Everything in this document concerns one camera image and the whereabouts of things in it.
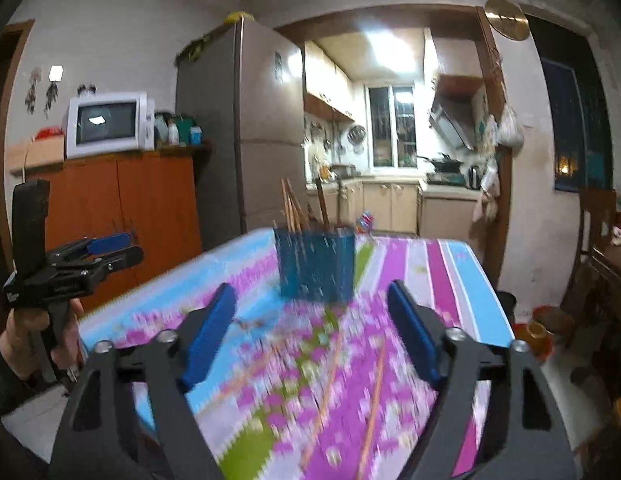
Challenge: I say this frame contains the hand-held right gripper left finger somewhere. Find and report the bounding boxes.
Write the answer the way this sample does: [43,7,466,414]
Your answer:
[50,282,238,480]

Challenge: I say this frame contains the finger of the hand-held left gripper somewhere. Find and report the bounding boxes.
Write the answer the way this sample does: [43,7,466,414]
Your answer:
[103,245,145,273]
[85,232,136,257]

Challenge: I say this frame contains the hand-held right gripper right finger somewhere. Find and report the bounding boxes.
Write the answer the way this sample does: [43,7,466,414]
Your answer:
[387,280,576,480]

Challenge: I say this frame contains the single wooden chopstick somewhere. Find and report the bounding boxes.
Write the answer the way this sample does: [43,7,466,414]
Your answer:
[300,352,351,467]
[358,345,389,480]

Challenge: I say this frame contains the blue perforated utensil holder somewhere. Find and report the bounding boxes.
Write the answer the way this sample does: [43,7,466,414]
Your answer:
[273,225,356,303]

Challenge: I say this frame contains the bunch of wooden chopsticks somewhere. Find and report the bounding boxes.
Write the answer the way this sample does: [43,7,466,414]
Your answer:
[280,175,336,235]

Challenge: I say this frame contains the person's left forearm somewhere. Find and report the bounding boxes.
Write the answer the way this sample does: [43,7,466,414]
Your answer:
[0,345,71,480]

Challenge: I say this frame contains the person's left hand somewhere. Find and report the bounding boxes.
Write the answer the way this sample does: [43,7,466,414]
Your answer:
[0,297,86,381]

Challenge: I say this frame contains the orange wooden cabinet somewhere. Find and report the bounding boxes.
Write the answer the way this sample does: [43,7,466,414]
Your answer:
[10,142,211,311]

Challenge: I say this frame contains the floral striped tablecloth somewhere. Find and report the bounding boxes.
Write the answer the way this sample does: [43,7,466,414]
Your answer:
[78,227,516,480]

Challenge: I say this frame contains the dark waste bin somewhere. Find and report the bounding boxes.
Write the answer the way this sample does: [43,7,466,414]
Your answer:
[495,290,517,326]

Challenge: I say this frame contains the cardboard box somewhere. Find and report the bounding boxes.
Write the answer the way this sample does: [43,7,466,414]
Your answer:
[8,135,66,176]

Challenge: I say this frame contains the white microwave oven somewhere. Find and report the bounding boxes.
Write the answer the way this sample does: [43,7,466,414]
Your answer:
[65,91,156,158]

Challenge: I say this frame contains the orange plastic buckets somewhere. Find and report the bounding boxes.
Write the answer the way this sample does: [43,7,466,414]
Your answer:
[513,305,576,361]

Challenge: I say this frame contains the beige kitchen base cabinets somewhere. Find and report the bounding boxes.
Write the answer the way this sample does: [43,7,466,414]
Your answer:
[310,177,479,236]

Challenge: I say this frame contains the hanging cloth bags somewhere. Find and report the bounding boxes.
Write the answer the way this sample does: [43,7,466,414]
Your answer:
[473,160,501,223]

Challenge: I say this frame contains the grey refrigerator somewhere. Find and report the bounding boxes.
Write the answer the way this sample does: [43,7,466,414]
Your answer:
[175,15,308,251]

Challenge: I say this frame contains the black wok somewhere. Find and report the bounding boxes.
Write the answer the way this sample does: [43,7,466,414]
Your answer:
[417,155,464,173]

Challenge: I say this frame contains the wooden chair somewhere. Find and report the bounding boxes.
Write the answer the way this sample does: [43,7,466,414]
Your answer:
[561,187,619,346]

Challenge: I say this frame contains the barred kitchen window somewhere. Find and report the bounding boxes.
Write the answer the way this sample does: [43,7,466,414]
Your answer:
[365,85,416,168]

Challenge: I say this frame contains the steel range hood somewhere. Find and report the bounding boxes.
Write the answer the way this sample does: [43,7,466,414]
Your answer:
[429,75,484,151]

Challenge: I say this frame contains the hanging white plastic bag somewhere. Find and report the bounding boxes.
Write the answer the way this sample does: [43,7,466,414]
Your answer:
[498,105,525,148]

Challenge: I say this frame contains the dark night window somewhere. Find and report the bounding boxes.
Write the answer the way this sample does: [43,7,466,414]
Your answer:
[528,15,616,193]

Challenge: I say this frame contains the kitchen ceiling light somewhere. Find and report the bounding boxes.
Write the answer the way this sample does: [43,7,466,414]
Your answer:
[365,27,416,61]

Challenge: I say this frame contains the golden wall clock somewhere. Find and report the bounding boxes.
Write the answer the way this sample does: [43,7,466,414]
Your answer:
[485,0,530,41]

